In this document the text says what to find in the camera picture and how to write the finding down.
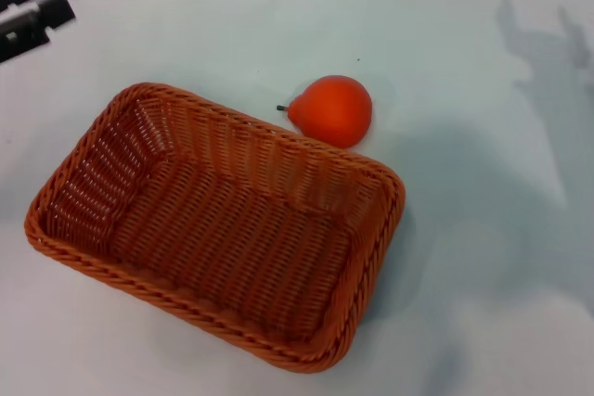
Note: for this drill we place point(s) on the orange woven plastic basket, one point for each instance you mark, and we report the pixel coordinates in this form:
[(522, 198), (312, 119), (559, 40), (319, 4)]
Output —
[(223, 229)]

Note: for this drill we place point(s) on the orange toy pear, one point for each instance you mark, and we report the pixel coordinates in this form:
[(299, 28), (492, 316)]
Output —
[(334, 111)]

